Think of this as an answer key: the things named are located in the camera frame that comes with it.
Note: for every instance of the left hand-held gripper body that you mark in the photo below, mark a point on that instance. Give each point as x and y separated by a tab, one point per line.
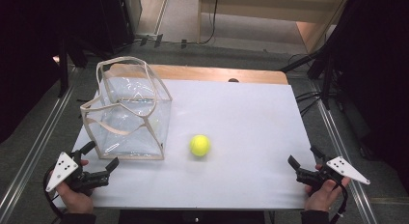
61	171

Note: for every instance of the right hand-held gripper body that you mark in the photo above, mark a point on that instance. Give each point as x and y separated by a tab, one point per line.
345	168

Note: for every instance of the clear plastic bag beige trim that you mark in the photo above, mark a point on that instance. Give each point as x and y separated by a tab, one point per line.
128	121

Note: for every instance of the yellow tennis ball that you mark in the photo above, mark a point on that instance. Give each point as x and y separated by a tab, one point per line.
200	145

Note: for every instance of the person's left hand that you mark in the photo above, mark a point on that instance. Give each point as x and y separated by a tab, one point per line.
75	200

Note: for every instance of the person's right hand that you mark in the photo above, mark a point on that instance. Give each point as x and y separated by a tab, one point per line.
323	195

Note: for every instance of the white table cover sheet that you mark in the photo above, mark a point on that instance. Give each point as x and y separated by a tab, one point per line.
244	127

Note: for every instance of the black tripod stand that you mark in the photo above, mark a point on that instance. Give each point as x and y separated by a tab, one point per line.
324	72

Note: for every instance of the person's dark clothing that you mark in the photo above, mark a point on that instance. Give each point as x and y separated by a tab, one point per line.
193	217

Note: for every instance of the black curtain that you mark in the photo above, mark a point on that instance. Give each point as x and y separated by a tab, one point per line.
25	56
376	72

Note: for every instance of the dark round table grommet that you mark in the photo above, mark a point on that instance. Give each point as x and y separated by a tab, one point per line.
233	80

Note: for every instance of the black cabinet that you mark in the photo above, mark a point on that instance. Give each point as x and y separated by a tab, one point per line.
117	21

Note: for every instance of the metal floor rail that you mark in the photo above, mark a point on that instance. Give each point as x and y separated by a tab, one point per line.
347	159
35	146

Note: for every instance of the beige wooden frame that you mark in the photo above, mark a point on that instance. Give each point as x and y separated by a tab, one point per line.
273	11

